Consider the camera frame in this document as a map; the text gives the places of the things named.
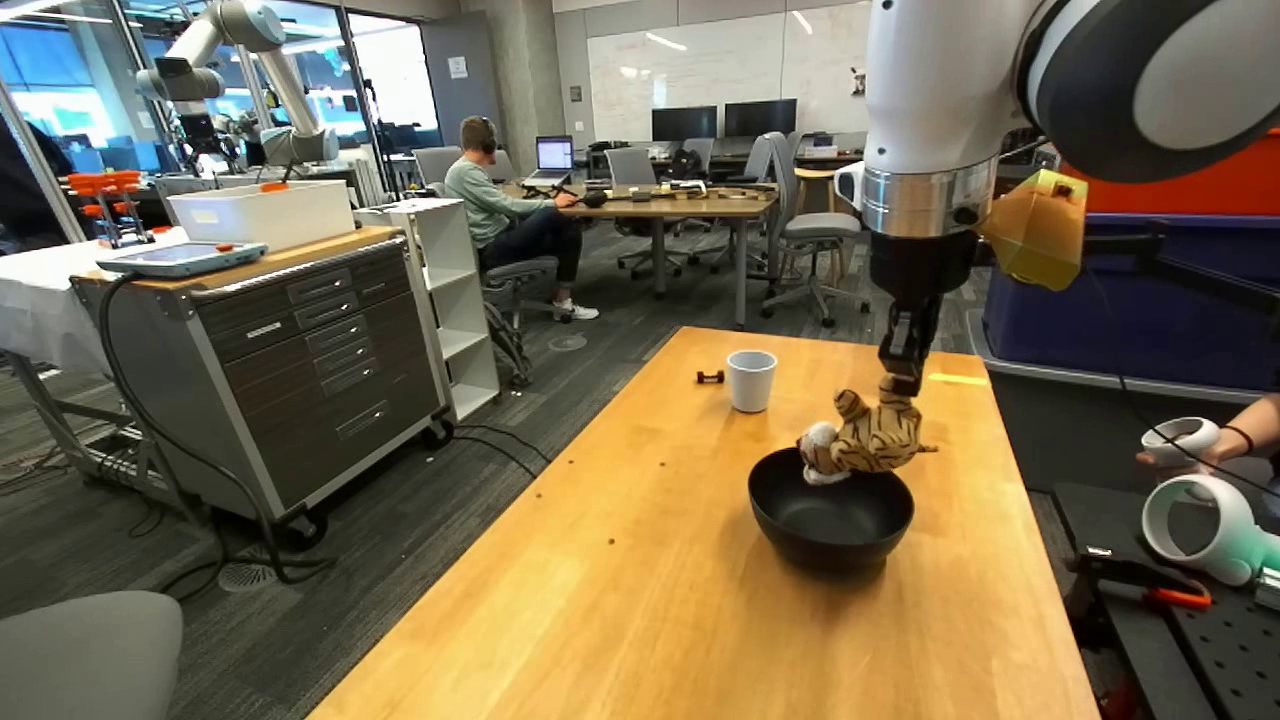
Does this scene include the white paper cup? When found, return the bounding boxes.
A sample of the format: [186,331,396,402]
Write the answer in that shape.
[728,348,775,414]

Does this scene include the grey office chair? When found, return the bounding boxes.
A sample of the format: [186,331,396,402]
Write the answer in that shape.
[0,594,182,720]

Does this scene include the far wooden table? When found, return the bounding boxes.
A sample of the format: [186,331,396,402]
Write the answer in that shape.
[574,190,775,329]

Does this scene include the tiger plush toy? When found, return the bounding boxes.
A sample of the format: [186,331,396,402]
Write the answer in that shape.
[794,387,924,484]

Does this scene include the laptop on cabinet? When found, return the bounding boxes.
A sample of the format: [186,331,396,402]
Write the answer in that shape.
[99,180,357,280]

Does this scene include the grey drawer cabinet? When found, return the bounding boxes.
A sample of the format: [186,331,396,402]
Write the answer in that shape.
[71,223,452,519]

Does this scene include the yellow wrist camera mount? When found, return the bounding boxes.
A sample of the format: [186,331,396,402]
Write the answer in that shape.
[980,167,1088,294]

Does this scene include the black bowl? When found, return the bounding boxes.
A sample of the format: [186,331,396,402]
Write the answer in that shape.
[747,447,916,579]

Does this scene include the white VR controller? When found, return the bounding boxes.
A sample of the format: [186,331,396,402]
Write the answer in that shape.
[1141,477,1280,590]

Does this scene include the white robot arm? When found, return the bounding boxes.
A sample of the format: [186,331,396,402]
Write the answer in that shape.
[856,0,1280,397]

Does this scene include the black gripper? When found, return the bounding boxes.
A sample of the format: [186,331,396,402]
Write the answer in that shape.
[872,233,977,397]

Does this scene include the white shelf unit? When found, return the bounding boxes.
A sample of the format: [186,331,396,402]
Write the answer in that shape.
[386,197,501,423]

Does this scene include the operator hand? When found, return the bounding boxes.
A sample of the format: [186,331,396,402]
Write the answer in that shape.
[1211,393,1280,460]

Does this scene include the seated person green shirt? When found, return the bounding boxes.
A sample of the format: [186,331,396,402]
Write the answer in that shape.
[442,117,595,319]

